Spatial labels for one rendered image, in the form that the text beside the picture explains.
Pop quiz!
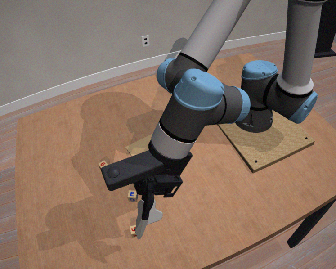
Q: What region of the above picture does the tan square mat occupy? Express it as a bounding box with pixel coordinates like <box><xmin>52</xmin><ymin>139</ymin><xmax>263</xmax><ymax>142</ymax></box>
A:
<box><xmin>125</xmin><ymin>134</ymin><xmax>152</xmax><ymax>156</ymax></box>

